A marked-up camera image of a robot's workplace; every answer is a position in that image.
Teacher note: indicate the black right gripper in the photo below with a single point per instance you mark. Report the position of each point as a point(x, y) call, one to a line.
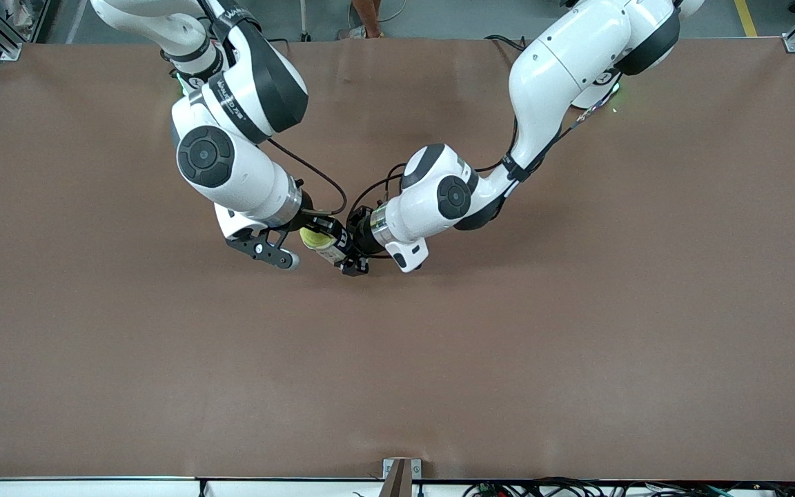
point(315, 224)

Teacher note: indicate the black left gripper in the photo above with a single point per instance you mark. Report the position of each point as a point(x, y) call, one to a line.
point(361, 236)

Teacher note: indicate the plain yellow tennis ball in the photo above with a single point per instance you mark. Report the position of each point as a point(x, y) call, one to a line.
point(313, 241)

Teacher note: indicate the white blue tennis ball can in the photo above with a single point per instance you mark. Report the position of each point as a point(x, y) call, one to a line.
point(339, 254)

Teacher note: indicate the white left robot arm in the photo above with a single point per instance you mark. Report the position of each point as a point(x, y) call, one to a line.
point(563, 62)

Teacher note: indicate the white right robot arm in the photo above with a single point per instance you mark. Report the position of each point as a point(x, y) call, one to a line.
point(246, 166)

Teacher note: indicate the thin white pole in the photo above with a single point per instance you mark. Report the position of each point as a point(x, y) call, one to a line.
point(303, 21)

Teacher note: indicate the person's foot in sandal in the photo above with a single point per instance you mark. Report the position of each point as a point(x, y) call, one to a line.
point(368, 14)

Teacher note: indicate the metal table edge bracket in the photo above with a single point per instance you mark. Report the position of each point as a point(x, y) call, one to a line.
point(388, 469)

